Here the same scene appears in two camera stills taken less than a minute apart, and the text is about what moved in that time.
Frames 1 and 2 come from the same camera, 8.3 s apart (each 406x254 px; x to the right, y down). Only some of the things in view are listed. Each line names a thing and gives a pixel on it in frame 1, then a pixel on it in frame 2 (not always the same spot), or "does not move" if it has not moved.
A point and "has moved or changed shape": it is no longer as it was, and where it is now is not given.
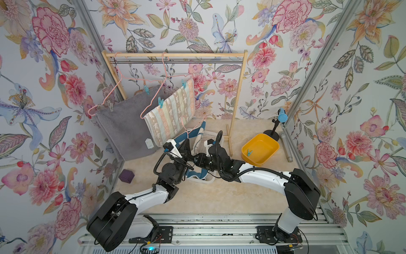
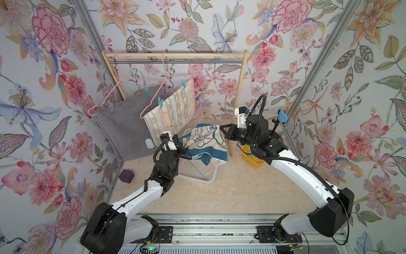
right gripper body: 210,163 to 239,135
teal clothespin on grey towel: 147,89 does not move
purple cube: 126,176 does not move
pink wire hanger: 184,126 to 193,118
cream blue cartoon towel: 197,146 has moved or changed shape
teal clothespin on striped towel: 160,102 does not move
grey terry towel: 123,124 does not move
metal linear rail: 225,229 does not move
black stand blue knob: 282,117 does not move
